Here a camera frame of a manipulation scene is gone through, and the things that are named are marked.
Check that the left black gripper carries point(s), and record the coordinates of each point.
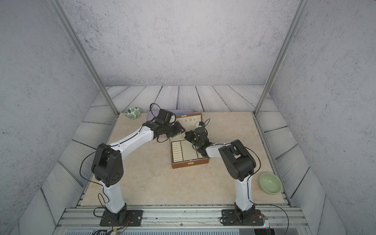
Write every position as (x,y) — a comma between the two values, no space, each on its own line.
(178,130)

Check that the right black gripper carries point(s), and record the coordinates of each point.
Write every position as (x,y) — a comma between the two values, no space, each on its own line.
(189,137)

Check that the brown wooden jewelry box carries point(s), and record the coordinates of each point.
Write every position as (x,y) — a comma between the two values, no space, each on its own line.
(183,152)

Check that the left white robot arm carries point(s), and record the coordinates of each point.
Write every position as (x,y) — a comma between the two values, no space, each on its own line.
(107,165)

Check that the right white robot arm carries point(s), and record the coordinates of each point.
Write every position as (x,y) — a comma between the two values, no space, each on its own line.
(240,164)

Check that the green leaf pattern bowl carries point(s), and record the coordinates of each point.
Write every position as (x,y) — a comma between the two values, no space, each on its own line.
(133,112)

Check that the pale green bowl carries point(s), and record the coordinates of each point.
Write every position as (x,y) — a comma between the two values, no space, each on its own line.
(270,183)

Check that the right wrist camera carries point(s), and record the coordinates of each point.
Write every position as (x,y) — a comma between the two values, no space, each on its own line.
(201,125)

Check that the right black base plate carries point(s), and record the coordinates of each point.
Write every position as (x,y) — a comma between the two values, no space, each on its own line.
(242,218)

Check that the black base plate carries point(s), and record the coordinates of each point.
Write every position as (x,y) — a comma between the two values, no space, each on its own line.
(242,218)
(130,218)

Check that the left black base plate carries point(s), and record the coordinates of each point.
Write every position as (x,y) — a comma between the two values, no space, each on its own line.
(130,218)

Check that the left aluminium frame post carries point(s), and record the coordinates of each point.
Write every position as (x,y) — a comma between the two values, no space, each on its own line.
(64,21)

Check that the aluminium frame post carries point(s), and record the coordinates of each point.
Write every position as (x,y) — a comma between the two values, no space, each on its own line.
(282,53)
(64,21)

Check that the aluminium mounting rail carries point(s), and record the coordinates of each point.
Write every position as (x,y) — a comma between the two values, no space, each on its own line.
(282,221)

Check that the right aluminium frame post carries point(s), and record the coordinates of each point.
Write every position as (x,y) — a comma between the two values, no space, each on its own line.
(282,53)

